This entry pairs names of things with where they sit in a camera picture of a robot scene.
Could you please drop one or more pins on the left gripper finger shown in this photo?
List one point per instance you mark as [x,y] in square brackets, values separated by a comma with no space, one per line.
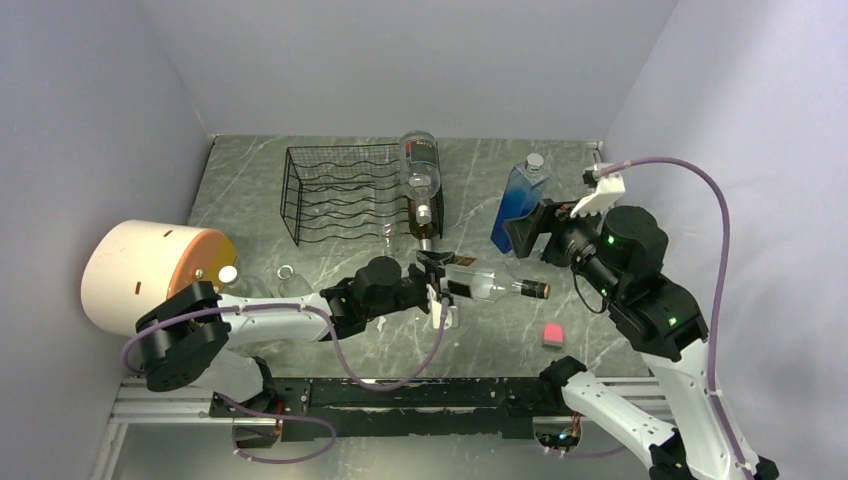
[443,293]
[434,262]

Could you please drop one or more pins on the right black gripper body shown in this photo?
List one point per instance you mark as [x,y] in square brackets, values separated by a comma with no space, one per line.
[571,238]

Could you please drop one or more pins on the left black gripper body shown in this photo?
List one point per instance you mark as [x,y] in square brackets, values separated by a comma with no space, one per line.
[417,291]

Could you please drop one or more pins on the tall blue square bottle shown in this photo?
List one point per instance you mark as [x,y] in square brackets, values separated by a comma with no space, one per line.
[524,189]

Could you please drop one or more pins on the clear bottle black cap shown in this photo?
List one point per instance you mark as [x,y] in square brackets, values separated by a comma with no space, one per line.
[482,280]

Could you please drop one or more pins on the clear round labelled bottle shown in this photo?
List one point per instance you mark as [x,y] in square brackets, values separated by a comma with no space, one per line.
[420,165]

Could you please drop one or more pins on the clear slim bottle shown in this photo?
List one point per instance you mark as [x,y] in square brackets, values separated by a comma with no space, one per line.
[391,210]
[292,284]

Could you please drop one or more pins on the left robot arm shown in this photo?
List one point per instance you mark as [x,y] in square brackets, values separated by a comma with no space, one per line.
[189,337]

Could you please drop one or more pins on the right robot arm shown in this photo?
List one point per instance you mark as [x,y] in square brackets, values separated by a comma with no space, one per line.
[620,255]

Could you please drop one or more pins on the round clear bottle white cap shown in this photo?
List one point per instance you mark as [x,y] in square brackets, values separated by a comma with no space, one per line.
[239,284]

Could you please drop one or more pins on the small pink block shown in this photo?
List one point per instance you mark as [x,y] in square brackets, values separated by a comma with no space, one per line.
[553,336]

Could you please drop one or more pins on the white orange cylinder drum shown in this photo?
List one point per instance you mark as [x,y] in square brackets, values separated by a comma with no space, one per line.
[140,264]

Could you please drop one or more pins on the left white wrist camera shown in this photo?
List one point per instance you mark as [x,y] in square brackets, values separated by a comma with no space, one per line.
[444,313]

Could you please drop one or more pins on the black wire wine rack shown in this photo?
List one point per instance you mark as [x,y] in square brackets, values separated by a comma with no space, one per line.
[330,192]

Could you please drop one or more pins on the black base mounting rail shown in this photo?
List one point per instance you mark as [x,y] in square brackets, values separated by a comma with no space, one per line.
[509,407]

